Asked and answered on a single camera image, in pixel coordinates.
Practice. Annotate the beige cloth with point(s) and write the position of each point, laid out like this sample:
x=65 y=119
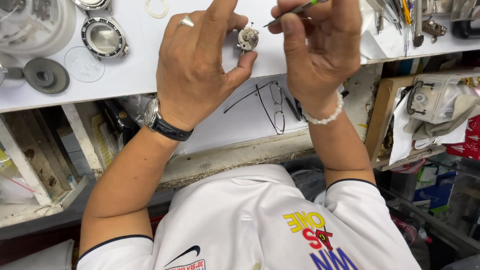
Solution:
x=450 y=120

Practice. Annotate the stack of paper packets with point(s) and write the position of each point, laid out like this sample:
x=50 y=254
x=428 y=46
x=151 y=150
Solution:
x=108 y=131

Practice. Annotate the green-grip metal tweezers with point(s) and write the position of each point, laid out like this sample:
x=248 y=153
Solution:
x=296 y=10

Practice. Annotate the grey round case holder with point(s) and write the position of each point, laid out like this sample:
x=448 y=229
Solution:
x=47 y=76

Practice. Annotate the clear round watch crystal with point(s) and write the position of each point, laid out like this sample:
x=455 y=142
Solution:
x=84 y=64

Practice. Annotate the black pen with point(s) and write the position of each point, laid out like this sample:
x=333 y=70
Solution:
x=293 y=109

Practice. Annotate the cluttered storage shelf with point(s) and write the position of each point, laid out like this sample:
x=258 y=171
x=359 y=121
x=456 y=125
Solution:
x=438 y=202

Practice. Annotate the person's right hand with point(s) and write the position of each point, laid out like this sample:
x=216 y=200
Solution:
x=326 y=63

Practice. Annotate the wooden drawer with clutter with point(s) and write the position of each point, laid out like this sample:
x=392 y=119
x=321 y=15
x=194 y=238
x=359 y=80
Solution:
x=41 y=168

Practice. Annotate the clear plastic dust cover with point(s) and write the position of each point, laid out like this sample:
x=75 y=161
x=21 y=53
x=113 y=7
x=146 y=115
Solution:
x=37 y=26

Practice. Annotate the heap of metal hand tools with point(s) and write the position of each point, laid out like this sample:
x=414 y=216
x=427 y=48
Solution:
x=397 y=15

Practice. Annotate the person's left hand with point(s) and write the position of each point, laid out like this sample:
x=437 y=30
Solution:
x=191 y=71

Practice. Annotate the small metal clamp tool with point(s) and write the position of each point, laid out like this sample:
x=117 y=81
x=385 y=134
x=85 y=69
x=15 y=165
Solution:
x=434 y=29

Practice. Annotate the black-bezel steel watch case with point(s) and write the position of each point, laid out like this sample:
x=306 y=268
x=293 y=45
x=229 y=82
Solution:
x=103 y=37

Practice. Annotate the clear plastic container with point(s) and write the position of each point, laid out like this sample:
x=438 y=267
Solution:
x=438 y=97

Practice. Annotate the plain steel watch case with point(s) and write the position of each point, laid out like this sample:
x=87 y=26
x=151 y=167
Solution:
x=92 y=3

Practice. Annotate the white paper sheet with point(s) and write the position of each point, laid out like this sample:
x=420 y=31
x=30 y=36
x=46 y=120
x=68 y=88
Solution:
x=399 y=138

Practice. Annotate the round metal watch movement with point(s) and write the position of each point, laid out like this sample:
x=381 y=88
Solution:
x=248 y=38

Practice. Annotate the red patterned packet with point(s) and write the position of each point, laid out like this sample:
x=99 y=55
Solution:
x=470 y=140

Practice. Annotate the black tool block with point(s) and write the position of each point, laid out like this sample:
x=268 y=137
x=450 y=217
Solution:
x=467 y=29

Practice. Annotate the thin-frame eyeglasses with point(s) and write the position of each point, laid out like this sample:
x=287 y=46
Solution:
x=277 y=112

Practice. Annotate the white printed shirt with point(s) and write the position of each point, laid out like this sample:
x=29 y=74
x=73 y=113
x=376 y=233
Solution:
x=243 y=225

